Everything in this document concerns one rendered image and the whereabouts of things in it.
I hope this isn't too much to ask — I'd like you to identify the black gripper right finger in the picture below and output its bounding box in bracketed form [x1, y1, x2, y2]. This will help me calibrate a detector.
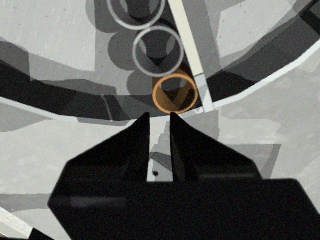
[170, 112, 262, 181]

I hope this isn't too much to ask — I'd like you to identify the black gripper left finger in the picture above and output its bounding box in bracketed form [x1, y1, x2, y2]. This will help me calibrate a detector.
[57, 112, 150, 181]

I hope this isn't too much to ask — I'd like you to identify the grey metal bushing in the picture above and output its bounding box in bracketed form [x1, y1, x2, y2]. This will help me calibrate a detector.
[132, 18, 184, 77]
[106, 0, 165, 30]

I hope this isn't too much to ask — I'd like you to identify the bronze bushing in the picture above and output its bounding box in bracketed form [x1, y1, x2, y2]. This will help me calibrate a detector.
[152, 61, 198, 114]

